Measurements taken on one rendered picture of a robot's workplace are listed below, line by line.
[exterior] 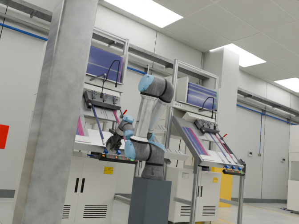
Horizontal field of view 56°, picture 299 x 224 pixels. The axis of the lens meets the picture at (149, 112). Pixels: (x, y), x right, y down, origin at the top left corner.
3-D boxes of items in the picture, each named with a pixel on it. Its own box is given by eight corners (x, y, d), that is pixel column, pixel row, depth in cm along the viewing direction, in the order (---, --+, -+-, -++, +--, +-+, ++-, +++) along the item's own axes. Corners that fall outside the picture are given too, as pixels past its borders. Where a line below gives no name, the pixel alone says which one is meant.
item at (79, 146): (134, 157, 236) (139, 151, 233) (57, 147, 199) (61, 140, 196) (134, 156, 237) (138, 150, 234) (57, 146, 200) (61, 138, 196)
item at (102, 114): (122, 126, 263) (125, 122, 261) (52, 112, 225) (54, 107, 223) (113, 104, 286) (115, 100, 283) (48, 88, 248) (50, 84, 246)
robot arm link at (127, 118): (126, 119, 192) (123, 112, 199) (119, 131, 197) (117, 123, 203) (136, 122, 196) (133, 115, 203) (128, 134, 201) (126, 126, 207)
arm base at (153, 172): (168, 181, 177) (170, 165, 179) (148, 179, 169) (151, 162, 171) (155, 178, 190) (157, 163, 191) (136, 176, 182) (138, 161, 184)
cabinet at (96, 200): (109, 232, 248) (119, 161, 259) (26, 236, 208) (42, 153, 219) (80, 215, 300) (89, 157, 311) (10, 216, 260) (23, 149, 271)
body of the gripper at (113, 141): (109, 148, 204) (117, 136, 199) (107, 140, 210) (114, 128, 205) (119, 149, 208) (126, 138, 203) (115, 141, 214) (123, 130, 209)
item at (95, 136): (135, 154, 236) (137, 151, 235) (58, 143, 198) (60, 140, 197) (129, 138, 249) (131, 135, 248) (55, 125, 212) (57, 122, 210)
